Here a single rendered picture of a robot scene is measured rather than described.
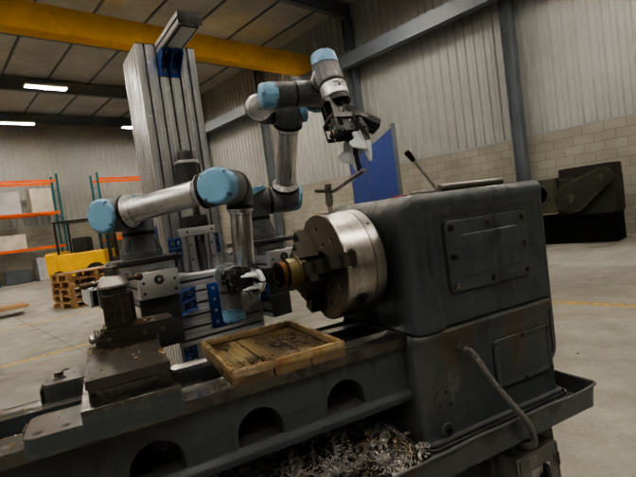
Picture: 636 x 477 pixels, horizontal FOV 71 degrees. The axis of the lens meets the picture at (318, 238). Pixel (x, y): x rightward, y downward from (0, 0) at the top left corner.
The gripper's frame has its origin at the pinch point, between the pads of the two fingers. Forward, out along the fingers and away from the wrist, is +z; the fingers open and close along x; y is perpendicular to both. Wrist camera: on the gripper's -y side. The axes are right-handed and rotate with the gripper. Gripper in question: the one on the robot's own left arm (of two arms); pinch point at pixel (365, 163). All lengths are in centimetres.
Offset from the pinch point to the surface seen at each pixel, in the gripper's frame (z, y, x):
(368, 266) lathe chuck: 25.5, 2.1, -10.9
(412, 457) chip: 76, 0, -23
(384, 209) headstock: 10.5, -8.0, -9.3
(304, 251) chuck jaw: 14.2, 12.5, -25.7
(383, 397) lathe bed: 60, 2, -24
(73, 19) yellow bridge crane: -821, 47, -801
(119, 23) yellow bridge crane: -841, -52, -824
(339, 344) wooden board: 43.0, 15.1, -14.9
